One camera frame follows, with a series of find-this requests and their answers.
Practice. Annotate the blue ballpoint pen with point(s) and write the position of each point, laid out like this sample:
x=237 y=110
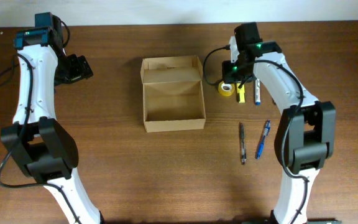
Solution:
x=265 y=133

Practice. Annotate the yellow tape roll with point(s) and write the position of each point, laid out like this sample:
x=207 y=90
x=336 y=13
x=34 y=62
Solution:
x=226 y=89

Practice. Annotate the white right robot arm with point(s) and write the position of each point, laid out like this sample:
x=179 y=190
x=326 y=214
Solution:
x=305 y=134

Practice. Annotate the brown cardboard box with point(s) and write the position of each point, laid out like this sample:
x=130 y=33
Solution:
x=173 y=98

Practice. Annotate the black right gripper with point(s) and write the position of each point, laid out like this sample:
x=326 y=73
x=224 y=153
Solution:
x=228 y=76

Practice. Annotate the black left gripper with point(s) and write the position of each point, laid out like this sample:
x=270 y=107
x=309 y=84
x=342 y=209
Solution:
x=82 y=69

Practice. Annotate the blue whiteboard marker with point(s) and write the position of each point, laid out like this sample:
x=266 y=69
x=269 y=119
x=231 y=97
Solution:
x=257 y=92

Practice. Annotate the black ballpoint pen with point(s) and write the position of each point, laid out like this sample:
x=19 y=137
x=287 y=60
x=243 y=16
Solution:
x=243 y=146

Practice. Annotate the yellow highlighter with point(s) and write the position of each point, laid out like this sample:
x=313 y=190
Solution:
x=241 y=93

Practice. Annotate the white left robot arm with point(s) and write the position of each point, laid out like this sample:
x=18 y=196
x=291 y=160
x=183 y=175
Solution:
x=37 y=143

